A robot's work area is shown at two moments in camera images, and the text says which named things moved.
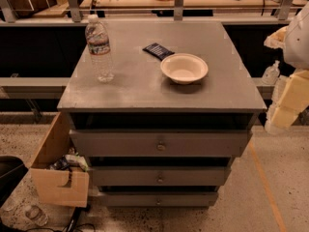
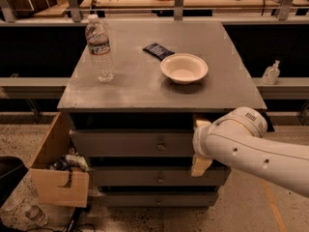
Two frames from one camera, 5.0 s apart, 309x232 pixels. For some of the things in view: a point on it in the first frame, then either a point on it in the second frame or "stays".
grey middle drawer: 159,176 stays
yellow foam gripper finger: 276,40 → 201,123
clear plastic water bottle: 99,48 stays
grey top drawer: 160,143 stays
